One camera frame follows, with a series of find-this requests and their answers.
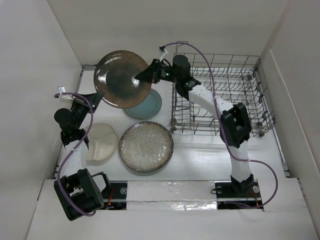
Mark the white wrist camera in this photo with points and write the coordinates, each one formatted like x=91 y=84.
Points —
x=163 y=52
x=61 y=93

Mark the brown glazed round plate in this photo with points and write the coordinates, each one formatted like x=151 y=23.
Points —
x=114 y=75

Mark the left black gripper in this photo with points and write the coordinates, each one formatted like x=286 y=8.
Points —
x=95 y=98

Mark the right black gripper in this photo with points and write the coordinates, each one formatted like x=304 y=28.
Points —
x=147 y=75

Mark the blue-grey round plate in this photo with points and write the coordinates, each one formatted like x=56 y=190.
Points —
x=147 y=109

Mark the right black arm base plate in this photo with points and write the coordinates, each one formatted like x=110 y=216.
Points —
x=228 y=199

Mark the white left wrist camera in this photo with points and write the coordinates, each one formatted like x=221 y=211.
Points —
x=61 y=93

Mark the grey wire dish rack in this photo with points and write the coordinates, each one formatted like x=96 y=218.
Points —
x=236 y=78

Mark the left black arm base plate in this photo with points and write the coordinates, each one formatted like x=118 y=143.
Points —
x=116 y=197

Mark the cream divided plate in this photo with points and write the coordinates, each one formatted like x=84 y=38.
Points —
x=103 y=141

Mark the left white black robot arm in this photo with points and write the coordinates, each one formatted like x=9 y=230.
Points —
x=79 y=195

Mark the speckled white dark-rimmed plate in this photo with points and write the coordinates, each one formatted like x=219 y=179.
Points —
x=146 y=147

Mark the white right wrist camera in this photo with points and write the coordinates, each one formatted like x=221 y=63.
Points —
x=163 y=52

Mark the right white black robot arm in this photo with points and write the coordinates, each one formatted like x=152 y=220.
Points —
x=234 y=122

